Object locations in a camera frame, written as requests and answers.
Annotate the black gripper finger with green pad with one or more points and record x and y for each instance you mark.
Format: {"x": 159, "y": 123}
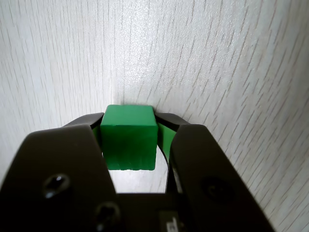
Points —
{"x": 205, "y": 174}

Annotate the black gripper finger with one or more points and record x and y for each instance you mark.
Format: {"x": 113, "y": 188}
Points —
{"x": 60, "y": 174}

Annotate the green cube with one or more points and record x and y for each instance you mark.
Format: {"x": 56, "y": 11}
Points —
{"x": 129, "y": 140}

